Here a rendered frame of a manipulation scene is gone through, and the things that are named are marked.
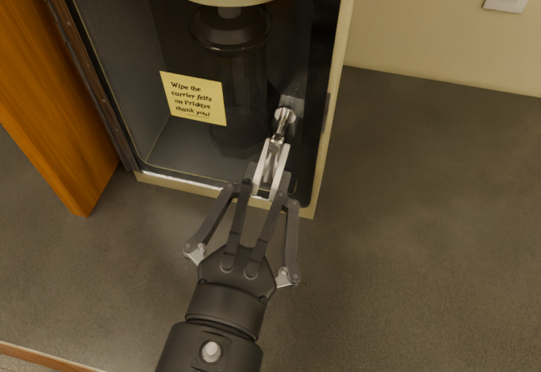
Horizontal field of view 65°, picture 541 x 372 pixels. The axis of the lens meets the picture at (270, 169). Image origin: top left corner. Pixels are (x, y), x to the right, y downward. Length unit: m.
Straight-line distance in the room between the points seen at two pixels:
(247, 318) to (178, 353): 0.07
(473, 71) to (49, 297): 0.91
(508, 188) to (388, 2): 0.42
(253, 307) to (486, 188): 0.54
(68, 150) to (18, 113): 0.12
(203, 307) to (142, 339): 0.27
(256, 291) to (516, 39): 0.74
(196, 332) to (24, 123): 0.35
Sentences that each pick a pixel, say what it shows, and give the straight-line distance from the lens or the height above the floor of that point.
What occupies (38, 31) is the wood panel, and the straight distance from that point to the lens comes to 0.62.
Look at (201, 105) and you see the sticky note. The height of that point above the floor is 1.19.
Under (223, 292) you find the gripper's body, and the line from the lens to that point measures 0.41.
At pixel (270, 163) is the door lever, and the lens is 0.50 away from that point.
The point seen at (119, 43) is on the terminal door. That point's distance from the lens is 0.52.
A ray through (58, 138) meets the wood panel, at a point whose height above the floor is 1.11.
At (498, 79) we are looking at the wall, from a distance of 1.04.
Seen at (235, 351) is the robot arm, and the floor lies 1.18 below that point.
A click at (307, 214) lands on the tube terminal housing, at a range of 0.71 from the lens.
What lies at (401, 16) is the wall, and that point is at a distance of 0.93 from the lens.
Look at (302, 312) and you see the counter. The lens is 0.66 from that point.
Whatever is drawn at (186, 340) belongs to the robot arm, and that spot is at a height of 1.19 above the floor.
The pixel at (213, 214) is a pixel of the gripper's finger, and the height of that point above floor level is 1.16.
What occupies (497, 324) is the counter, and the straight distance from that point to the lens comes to 0.73.
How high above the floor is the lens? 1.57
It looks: 55 degrees down
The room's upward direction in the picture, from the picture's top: straight up
